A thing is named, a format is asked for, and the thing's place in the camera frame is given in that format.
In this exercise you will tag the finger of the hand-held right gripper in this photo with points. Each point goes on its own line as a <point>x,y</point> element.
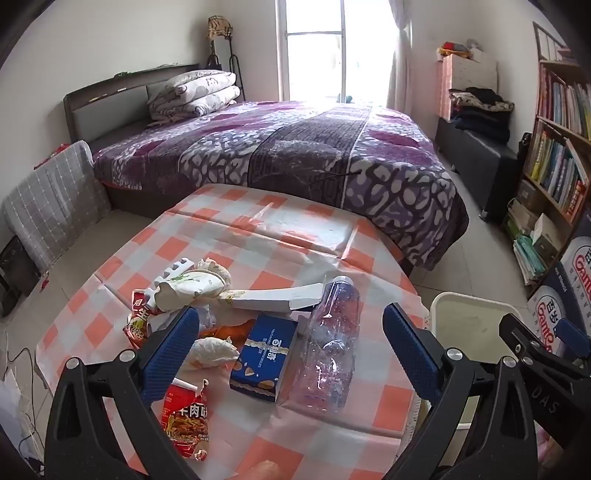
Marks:
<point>572,332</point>
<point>524,332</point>

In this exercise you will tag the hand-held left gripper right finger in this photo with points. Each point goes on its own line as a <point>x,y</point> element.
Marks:
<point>411,355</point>

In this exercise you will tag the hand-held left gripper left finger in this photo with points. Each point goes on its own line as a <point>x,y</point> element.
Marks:
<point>171,355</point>

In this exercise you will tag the white tissue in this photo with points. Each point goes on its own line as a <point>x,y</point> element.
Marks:
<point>212,350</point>

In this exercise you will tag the red noodle packet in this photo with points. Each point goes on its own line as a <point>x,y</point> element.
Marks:
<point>138,323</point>

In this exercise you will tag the cream plastic waste bin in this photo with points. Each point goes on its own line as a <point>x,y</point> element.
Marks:
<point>466,318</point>

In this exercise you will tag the orange snack wrapper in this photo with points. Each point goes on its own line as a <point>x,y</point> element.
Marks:
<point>231,332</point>

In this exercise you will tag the floral white paper wrapper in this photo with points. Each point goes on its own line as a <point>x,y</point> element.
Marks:
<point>189,288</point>

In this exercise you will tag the red beef snack packet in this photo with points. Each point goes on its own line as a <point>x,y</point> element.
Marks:
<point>184,424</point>

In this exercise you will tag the clear plastic bottle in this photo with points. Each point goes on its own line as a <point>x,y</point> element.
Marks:
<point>328,350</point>

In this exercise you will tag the white foam piece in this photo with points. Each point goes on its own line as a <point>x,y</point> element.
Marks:
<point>173,270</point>

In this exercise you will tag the blue biscuit box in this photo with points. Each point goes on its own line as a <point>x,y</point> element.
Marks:
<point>263,355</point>

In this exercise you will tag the paper ball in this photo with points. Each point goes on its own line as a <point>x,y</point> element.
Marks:
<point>211,267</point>

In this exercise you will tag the long white carton box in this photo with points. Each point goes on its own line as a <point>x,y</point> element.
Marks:
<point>272,300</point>

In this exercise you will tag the blue white cardboard box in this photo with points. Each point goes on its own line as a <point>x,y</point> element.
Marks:
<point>554,295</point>

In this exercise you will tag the stack of papers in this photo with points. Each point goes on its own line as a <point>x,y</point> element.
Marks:
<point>528,258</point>

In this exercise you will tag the white tissue box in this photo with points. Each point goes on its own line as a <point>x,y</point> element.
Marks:
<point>545,237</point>

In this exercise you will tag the orange checked tablecloth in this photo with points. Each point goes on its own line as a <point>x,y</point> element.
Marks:
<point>258,230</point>

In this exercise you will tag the row of colourful books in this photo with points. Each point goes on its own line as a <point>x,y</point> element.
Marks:
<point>556,170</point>

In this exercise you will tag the black box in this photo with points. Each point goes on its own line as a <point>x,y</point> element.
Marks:
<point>16,277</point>

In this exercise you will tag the black bench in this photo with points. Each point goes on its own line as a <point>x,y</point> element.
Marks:
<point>485,161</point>

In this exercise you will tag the black bag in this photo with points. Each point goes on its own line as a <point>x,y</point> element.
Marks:
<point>525,152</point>

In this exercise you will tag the grey checked cushion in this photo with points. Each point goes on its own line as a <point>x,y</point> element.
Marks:
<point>55,203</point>

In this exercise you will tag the wooden bookshelf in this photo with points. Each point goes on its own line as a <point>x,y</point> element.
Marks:
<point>549,124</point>

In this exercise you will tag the pile of dark clothes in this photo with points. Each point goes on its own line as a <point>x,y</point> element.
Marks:
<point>480,110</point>

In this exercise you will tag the row of tall books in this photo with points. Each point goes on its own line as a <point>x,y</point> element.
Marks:
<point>568,104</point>

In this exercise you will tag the stack of pillows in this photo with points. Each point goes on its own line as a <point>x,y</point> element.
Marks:
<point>194,94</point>

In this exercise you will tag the pink white cabinet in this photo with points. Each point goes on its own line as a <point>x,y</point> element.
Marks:
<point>466,74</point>

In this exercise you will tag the red yellow cloth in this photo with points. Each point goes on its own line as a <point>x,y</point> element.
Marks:
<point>455,48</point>

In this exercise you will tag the white curtain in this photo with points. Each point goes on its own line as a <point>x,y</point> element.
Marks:
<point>400,60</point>

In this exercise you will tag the black coat rack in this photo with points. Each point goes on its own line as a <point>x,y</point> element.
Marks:
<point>231,60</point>

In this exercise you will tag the patterned bag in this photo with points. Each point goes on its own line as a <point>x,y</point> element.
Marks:
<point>219,27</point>

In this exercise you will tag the dark wooden bed frame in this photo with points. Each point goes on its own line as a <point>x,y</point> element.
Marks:
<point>111,106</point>

